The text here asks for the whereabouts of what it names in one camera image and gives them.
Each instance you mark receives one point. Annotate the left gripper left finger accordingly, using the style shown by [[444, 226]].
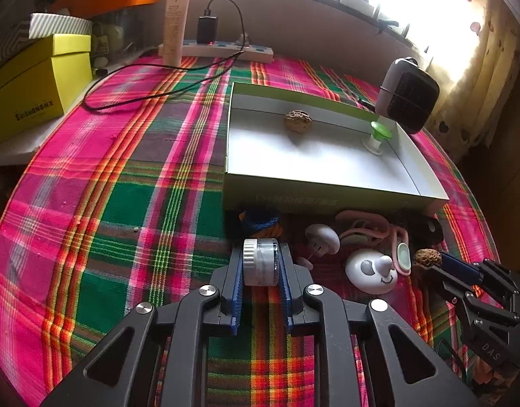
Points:
[[157, 355]]

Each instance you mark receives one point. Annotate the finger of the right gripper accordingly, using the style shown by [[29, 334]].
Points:
[[482, 278], [453, 290]]

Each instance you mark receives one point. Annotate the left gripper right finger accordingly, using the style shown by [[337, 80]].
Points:
[[364, 352]]

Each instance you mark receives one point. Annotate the brown walnut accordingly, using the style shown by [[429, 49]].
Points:
[[427, 258], [298, 121]]

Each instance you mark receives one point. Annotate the white clear small jar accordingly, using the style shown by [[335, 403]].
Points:
[[260, 262]]

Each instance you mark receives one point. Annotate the white cat paw toy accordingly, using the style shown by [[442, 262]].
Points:
[[371, 272]]

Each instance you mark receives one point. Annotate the blue orange knitted toy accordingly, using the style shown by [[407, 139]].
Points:
[[260, 224]]

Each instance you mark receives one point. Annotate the green cap small bottle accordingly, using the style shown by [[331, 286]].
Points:
[[379, 134]]

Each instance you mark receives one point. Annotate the small black object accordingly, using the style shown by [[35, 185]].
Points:
[[431, 231]]

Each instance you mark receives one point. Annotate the plaid pink green cloth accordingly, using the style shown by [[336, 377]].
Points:
[[126, 206]]

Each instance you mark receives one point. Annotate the white mushroom figurine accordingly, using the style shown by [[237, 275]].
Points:
[[322, 240]]

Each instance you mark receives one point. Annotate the white green cardboard tray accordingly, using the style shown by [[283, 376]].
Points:
[[325, 170]]

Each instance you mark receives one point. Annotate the grey black portable heater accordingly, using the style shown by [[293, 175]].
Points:
[[407, 95]]

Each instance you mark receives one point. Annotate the cream heart pattern curtain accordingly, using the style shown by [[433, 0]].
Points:
[[476, 61]]

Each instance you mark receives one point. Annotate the white power strip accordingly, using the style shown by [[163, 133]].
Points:
[[224, 49]]

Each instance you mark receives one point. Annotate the yellow cardboard box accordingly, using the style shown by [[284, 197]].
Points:
[[42, 82]]

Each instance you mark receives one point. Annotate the white plug on strip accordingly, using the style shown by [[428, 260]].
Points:
[[243, 40]]

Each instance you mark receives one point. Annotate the black charger adapter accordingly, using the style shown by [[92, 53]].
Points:
[[206, 28]]

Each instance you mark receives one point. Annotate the white cosmetic tube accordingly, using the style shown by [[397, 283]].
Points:
[[174, 31]]

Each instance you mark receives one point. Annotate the striped green white box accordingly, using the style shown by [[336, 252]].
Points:
[[42, 25]]

